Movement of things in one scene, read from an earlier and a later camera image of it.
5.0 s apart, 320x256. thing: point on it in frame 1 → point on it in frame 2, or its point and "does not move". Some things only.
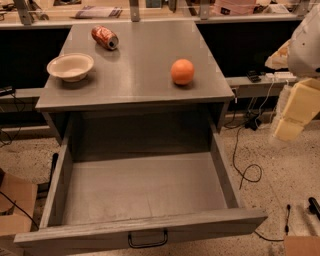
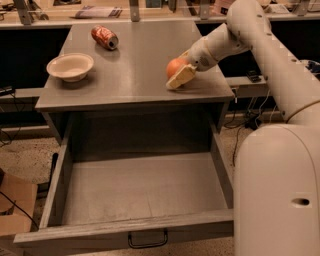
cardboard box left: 17,201 does not move
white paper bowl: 71,67 does not move
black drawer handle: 151,244 does not move
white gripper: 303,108 → 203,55
